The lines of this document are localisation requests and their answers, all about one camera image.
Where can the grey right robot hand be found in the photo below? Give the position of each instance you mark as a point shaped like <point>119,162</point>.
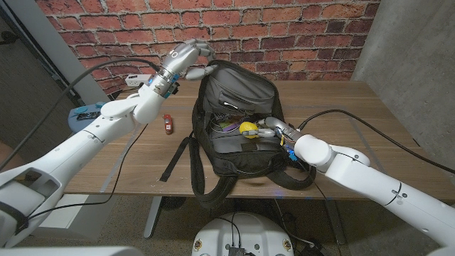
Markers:
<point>281,128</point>

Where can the person's bare leg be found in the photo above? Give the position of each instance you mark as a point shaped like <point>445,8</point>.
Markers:
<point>7,156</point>

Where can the grey table leg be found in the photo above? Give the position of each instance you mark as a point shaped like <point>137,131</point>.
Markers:
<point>335,224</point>
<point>152,220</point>

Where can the black round fan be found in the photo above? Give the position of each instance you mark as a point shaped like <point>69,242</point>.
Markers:
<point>173,203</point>

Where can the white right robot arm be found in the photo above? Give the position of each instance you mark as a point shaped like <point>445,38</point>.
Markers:
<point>373,181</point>

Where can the small teal block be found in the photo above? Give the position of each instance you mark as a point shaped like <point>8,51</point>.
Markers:
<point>99,104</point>

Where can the white power strip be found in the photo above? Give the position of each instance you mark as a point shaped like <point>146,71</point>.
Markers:
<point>136,80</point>

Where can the teal round disc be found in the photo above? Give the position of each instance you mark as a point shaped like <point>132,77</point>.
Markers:
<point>80,110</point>

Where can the black smartphone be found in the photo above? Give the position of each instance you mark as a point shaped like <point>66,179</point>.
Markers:
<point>87,116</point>

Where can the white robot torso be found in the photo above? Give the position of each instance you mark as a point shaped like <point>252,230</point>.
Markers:
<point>241,234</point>

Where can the black backpack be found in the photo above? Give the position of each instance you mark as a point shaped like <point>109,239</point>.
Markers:
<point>241,103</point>

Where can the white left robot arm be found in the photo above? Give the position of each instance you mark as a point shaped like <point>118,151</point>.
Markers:
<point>81,153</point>

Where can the yellow ball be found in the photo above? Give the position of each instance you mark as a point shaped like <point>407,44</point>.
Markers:
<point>248,128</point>

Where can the printed brick wall backdrop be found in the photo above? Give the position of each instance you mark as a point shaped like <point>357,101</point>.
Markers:
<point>266,35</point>

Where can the purple shiny disc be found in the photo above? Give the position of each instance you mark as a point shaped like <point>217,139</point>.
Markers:
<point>231,126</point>

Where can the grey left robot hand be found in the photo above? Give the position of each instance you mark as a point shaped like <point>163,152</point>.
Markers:
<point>181,58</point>

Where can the small red bottle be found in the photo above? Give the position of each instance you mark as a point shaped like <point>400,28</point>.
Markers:
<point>167,124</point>

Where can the blue round stool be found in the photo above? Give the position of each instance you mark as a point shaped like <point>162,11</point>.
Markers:
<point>81,122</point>

